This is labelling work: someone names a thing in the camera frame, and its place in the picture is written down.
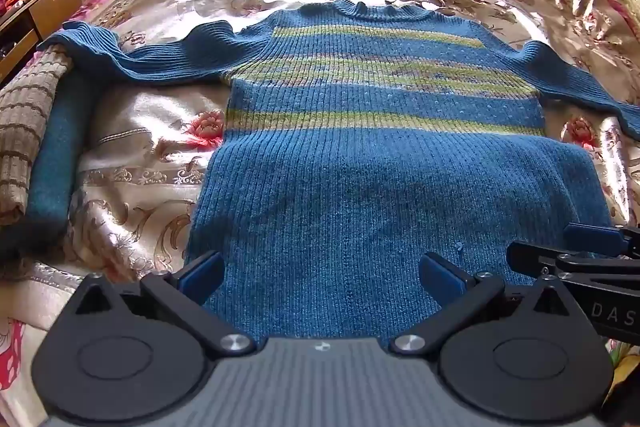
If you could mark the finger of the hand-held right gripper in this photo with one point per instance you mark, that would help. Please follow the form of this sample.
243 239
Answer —
540 259
595 238

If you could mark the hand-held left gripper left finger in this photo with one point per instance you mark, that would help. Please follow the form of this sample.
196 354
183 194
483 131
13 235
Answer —
201 274

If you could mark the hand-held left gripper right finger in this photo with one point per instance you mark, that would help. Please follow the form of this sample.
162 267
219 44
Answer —
440 276

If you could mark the blue striped knit sweater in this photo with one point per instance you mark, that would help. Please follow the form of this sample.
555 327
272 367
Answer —
370 187

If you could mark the floral satin bedspread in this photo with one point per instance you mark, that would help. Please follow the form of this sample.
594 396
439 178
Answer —
145 147

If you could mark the dark fuzzy garment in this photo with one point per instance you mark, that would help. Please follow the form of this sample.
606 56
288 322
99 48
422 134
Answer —
25 242

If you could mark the teal folded garment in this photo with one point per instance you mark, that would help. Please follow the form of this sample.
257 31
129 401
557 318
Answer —
57 157

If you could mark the pink floral bedsheet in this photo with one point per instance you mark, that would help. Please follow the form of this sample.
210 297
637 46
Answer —
11 352

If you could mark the beige striped folded knit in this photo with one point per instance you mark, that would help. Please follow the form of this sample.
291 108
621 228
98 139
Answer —
25 127

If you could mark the wooden nightstand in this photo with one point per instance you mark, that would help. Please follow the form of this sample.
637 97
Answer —
35 17

